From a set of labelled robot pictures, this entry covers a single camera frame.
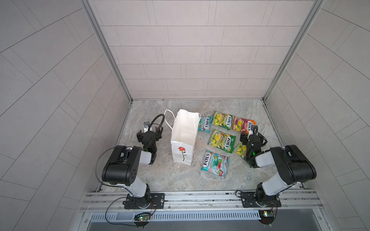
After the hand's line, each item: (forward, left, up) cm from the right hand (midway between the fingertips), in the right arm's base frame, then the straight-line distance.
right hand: (249, 131), depth 93 cm
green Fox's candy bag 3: (-12, +9, -2) cm, 15 cm away
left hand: (+6, +64, +5) cm, 64 cm away
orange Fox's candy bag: (+5, +3, 0) cm, 6 cm away
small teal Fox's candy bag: (+9, +29, 0) cm, 30 cm away
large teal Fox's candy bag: (-20, +26, -1) cm, 33 cm away
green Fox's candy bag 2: (-5, +20, -1) cm, 20 cm away
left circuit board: (-42, +63, 0) cm, 76 cm away
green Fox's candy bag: (+11, +16, -1) cm, 19 cm away
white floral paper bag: (+1, +42, +10) cm, 43 cm away
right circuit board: (-45, +5, -6) cm, 45 cm away
